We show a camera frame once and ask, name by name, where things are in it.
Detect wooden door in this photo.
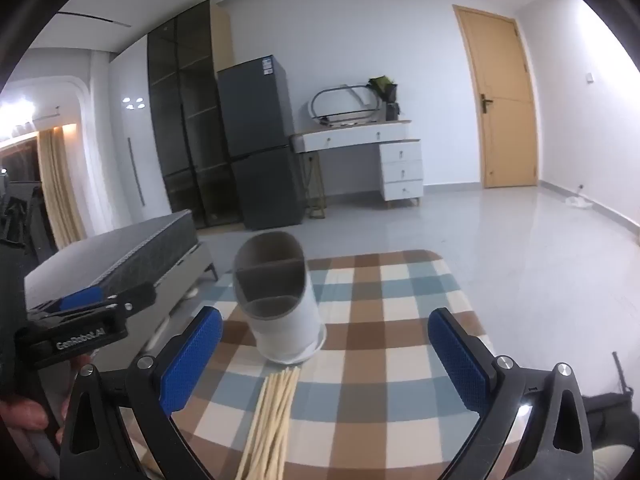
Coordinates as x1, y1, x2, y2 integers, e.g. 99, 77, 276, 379
452, 4, 540, 190

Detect dark glass cabinet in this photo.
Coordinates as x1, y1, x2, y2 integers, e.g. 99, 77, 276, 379
146, 0, 236, 231

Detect beige curtain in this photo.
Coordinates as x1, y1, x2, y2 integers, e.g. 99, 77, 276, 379
37, 127, 86, 251

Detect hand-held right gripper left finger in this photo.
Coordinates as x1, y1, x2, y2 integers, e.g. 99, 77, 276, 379
59, 305, 223, 480

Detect white vanity desk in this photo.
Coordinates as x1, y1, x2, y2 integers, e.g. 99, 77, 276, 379
290, 120, 426, 220

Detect dark grey refrigerator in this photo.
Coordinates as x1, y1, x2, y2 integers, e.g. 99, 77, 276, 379
216, 54, 307, 232

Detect plaid tablecloth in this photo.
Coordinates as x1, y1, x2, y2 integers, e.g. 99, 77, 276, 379
115, 249, 523, 480

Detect thin black rod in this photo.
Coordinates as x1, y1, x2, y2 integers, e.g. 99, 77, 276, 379
612, 351, 632, 396

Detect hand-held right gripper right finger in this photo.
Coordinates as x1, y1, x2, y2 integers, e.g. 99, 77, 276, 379
427, 307, 596, 480

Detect grey white utensil holder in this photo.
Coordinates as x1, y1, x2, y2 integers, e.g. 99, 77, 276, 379
232, 231, 328, 366

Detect bundle of wooden chopsticks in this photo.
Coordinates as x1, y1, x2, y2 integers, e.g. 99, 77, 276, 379
234, 367, 302, 480

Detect black metal rack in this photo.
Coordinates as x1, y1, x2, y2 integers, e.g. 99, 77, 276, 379
0, 167, 56, 261

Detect green plant bouquet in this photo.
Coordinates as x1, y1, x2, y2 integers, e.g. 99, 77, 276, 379
367, 75, 401, 122

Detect oval mirror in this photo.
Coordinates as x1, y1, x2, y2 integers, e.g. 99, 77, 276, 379
309, 82, 382, 126

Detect person's left hand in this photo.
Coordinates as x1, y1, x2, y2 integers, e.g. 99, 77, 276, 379
0, 396, 51, 433

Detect grey quilted bed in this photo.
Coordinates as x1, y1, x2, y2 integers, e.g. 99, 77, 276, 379
24, 210, 219, 361

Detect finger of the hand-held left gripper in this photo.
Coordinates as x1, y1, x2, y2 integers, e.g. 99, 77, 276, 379
27, 281, 155, 322

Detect white wardrobe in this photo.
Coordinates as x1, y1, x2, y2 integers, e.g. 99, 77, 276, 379
109, 40, 173, 241

